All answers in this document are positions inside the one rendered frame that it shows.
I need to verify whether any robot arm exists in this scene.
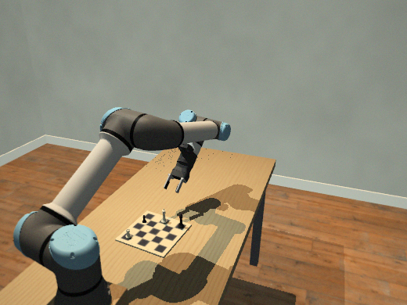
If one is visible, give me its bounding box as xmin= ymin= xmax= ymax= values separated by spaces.
xmin=13 ymin=107 xmax=231 ymax=305

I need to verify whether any black chess king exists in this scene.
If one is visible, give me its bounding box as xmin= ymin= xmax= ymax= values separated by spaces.
xmin=178 ymin=214 xmax=184 ymax=228

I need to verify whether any chessboard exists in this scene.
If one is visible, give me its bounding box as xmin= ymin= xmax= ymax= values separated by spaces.
xmin=115 ymin=211 xmax=191 ymax=258

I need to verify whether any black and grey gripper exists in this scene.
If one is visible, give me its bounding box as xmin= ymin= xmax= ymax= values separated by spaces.
xmin=164 ymin=142 xmax=201 ymax=193

